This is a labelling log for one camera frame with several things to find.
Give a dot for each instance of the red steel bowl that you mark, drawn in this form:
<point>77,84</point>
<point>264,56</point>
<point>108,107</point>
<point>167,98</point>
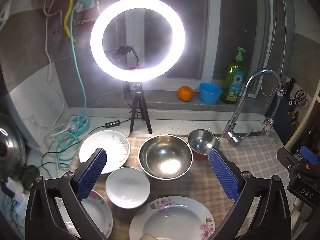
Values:
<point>202,142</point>

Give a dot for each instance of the black tripod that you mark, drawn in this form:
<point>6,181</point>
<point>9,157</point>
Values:
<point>140,97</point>

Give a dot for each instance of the black inline remote control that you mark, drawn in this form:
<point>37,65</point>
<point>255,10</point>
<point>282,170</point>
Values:
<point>113,125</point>

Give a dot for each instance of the black scissors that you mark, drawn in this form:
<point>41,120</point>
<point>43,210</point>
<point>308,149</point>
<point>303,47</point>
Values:
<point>299,97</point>

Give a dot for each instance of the orange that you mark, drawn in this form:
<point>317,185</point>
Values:
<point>185,93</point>

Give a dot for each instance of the white power adapter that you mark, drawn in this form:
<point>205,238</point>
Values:
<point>15,187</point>

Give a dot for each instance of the blue plastic cup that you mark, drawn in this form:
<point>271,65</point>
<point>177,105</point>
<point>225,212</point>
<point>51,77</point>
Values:
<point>210,95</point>

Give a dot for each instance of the dark knife holder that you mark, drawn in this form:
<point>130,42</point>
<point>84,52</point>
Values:
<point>282,115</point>

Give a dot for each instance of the glass pot lid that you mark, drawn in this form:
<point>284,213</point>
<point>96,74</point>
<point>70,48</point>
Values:
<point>10,142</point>

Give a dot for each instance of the large steel bowl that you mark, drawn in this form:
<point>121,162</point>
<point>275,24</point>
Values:
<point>165,155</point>

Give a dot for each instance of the black phone holder clamp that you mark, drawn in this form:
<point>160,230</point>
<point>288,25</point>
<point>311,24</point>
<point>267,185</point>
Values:
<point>120,52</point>

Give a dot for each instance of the white plate leaf print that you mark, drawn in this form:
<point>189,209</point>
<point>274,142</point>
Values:
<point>100,140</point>

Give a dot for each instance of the teal plug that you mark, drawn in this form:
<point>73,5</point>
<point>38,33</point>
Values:
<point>85,5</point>

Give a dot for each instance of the white ceramic bowl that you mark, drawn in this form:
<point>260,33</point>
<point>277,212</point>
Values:
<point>127,185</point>

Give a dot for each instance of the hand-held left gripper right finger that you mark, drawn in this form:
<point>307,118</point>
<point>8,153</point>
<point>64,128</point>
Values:
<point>222,175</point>

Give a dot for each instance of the green dish soap bottle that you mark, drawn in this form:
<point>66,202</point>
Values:
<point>235,80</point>

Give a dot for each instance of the dark green round object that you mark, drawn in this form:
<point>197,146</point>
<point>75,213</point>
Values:
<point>28,175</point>

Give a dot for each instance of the checked cloth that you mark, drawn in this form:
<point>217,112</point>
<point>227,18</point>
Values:
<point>250,155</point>

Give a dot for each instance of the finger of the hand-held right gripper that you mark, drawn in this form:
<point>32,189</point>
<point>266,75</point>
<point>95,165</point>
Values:
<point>308,154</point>
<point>287,158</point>

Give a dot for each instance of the round teal power strip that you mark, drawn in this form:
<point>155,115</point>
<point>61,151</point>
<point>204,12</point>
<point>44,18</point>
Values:
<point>83,127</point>

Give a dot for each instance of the chrome faucet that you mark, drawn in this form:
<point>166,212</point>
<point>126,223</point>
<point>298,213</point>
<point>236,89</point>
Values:
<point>233,135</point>

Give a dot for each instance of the window frame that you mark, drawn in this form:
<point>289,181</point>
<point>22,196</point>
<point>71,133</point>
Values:
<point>207,55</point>

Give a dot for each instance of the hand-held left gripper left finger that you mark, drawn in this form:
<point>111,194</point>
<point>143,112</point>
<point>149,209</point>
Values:
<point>92,172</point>

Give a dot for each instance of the white floral plate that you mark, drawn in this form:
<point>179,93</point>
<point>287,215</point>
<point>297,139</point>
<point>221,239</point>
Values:
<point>100,217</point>
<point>175,220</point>

